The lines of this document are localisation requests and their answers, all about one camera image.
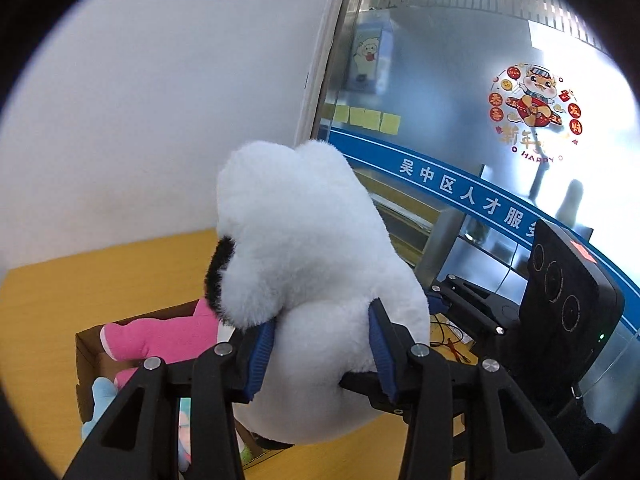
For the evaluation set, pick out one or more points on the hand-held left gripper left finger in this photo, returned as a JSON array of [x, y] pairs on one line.
[[260, 360]]

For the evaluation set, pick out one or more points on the pink plush toy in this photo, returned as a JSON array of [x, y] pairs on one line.
[[160, 335]]

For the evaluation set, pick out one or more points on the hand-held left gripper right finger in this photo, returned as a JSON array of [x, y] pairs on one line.
[[382, 355]]

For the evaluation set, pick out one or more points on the yellow sticky note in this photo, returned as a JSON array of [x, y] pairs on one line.
[[373, 119], [342, 113], [357, 116], [390, 124]]

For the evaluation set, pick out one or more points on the sheep cartoon poster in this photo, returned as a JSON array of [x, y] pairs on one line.
[[370, 60]]

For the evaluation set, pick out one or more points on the brown cardboard box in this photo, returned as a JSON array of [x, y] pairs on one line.
[[87, 360]]

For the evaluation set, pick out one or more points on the red festive window sticker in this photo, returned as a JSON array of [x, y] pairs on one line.
[[535, 110]]

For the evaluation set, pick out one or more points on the panda plush toy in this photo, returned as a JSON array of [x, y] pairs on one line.
[[310, 240]]

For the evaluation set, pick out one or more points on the light blue plush toy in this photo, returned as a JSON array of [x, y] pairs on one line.
[[102, 395]]

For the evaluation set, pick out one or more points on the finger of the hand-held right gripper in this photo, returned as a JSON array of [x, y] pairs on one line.
[[465, 315], [480, 292]]

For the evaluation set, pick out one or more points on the glass partition with blue stripe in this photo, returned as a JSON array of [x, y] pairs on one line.
[[450, 110]]

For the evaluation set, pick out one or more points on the green plush toy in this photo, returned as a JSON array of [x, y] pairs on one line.
[[247, 456]]

